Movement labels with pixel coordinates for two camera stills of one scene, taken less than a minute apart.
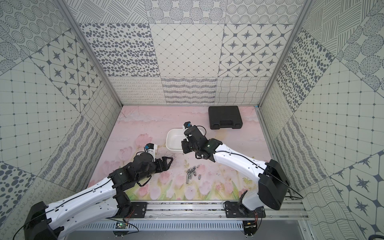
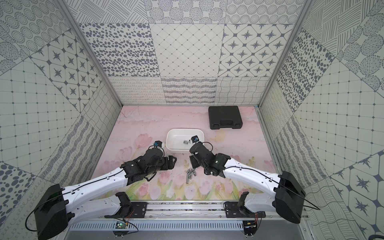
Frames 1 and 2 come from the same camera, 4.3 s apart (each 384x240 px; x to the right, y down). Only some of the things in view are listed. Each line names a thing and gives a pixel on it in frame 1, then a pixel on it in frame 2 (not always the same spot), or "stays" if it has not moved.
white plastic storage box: x=173 y=139 stays
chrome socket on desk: x=190 y=172 stays
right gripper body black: x=193 y=146 → x=195 y=162
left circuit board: x=121 y=225 stays
